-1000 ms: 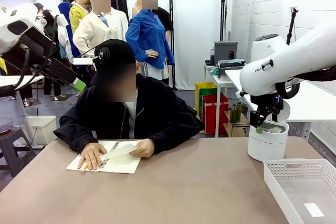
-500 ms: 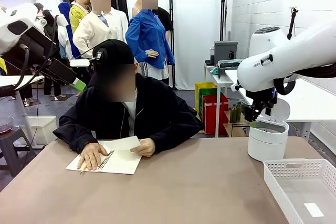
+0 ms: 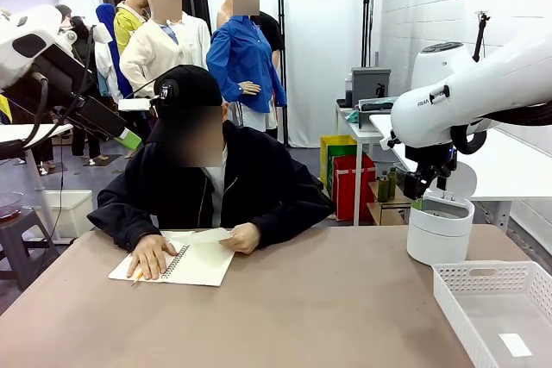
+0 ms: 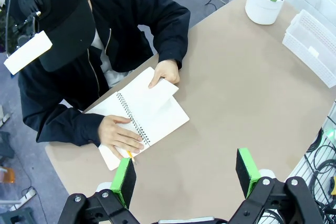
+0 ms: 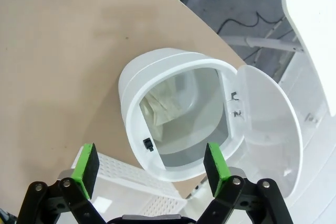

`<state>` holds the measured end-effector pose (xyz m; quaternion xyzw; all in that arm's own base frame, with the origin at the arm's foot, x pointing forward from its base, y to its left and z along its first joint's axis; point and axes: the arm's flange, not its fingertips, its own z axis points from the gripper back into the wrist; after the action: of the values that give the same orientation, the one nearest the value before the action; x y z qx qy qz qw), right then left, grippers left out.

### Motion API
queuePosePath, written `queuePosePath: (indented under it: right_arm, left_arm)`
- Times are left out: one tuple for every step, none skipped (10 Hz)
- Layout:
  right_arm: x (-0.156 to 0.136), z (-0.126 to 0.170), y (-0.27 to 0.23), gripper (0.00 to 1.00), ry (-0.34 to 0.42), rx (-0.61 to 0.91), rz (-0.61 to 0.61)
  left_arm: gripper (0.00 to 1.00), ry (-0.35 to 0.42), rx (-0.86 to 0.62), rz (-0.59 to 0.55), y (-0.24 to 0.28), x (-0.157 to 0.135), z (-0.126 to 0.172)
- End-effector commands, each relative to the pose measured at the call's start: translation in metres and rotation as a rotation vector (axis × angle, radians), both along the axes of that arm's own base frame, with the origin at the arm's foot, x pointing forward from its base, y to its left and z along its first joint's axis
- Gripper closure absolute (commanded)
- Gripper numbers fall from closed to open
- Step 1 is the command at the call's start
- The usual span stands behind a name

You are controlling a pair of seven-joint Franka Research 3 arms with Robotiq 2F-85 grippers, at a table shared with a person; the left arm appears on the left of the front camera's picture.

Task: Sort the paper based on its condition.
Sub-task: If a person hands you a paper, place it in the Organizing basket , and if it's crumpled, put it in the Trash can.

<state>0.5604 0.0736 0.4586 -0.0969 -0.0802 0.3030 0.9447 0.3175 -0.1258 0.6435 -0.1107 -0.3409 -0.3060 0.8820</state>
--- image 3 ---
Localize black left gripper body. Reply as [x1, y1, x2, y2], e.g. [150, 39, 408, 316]
[3, 43, 95, 110]

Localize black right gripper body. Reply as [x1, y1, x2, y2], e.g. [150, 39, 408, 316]
[403, 143, 458, 201]

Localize white paper sheet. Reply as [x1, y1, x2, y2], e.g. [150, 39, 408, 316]
[187, 228, 234, 245]

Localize white spiral notebook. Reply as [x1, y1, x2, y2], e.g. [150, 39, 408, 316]
[107, 229, 236, 287]

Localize person's right forearm black sleeve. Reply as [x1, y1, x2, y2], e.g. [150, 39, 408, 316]
[87, 203, 163, 253]

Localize person's left forearm black sleeve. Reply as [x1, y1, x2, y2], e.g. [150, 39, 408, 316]
[256, 199, 336, 251]

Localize person's right hand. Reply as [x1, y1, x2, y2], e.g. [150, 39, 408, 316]
[127, 234, 178, 281]

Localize person's left hand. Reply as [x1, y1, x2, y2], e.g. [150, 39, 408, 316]
[218, 221, 262, 256]

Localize low wooden shelf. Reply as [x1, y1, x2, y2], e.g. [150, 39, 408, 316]
[368, 180, 411, 226]

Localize background person dark clothes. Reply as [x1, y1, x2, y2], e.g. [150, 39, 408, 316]
[54, 3, 109, 162]

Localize white round trash bin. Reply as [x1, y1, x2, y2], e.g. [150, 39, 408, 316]
[406, 160, 478, 265]

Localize mannequin in blue garment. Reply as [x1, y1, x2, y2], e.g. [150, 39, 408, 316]
[95, 2, 143, 102]

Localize white height-adjustable desk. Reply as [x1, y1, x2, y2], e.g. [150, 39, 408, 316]
[0, 122, 73, 240]

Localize red bag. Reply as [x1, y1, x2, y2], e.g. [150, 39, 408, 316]
[331, 154, 377, 222]

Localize grey tray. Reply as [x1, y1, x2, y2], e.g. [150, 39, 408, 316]
[357, 97, 396, 132]

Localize mannequin in yellow jacket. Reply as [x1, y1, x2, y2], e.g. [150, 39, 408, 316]
[112, 0, 151, 57]

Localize mannequin in cream cardigan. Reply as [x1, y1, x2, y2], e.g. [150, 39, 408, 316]
[119, 0, 212, 104]

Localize small white side table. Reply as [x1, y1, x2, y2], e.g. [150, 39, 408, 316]
[335, 100, 385, 227]

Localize large white table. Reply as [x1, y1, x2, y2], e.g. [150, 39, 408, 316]
[370, 112, 552, 231]

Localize yellow green bag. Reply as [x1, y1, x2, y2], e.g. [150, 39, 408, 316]
[319, 134, 359, 190]

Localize black baseball cap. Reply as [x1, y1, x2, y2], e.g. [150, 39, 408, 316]
[148, 65, 224, 145]

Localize grey metal box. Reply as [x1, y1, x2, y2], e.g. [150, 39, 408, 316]
[351, 66, 392, 109]

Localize white plastic crate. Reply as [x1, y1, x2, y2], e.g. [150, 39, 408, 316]
[32, 189, 95, 240]

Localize white perforated plastic basket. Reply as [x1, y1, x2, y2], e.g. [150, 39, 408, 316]
[432, 259, 552, 368]

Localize clear bowl red content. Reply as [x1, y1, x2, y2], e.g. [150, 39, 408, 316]
[0, 191, 25, 221]

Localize black clamp pole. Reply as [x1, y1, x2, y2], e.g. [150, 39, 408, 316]
[472, 9, 492, 63]

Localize dark grey stool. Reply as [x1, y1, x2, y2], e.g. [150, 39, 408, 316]
[0, 208, 60, 291]

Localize mannequin in blue shirt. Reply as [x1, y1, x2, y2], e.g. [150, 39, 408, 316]
[205, 0, 288, 136]

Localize person's torso black jacket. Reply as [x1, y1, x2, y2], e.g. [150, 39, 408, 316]
[97, 120, 336, 234]

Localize black stand pole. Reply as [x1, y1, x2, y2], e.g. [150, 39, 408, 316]
[275, 0, 289, 147]
[363, 0, 376, 67]

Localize small white paper slip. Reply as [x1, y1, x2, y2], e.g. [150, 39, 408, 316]
[499, 332, 534, 359]

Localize mannequin in black t-shirt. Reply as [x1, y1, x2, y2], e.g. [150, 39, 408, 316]
[252, 10, 285, 84]

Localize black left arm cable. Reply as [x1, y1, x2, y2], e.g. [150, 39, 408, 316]
[21, 27, 95, 145]

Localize black head camera white plate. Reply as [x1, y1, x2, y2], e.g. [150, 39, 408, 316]
[118, 78, 180, 111]

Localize black right arm cable sleeve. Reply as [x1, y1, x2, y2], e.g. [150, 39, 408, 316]
[450, 103, 552, 156]

